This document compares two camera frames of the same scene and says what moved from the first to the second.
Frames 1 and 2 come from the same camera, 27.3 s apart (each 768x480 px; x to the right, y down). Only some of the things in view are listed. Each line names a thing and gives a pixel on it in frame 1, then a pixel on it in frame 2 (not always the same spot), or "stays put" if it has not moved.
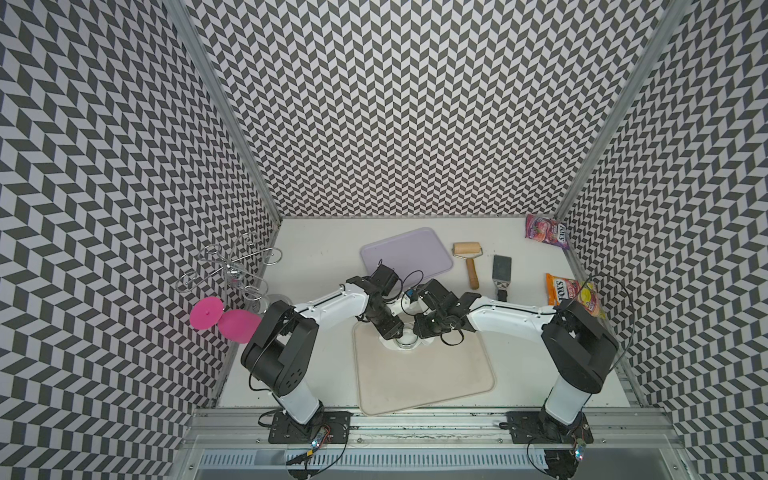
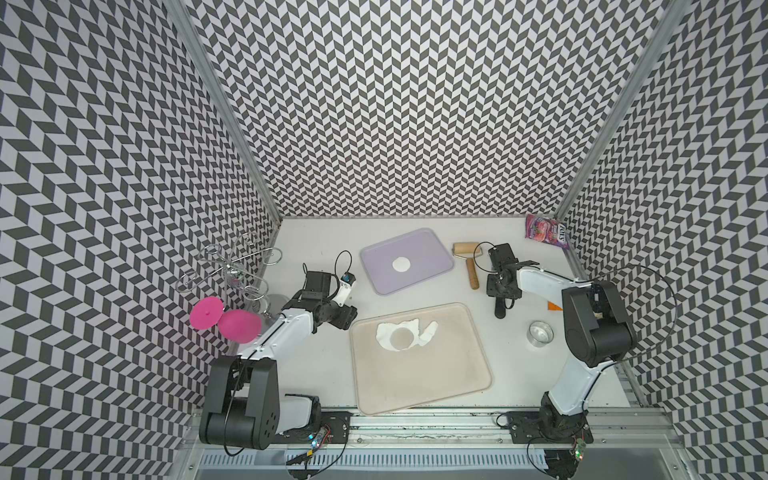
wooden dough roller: [469, 251] stays put
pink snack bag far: [547, 230] stays put
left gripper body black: [384, 321] → [336, 315]
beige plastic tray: [391, 380] stays put
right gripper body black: [430, 324] → [495, 287]
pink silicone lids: [237, 325] stays put
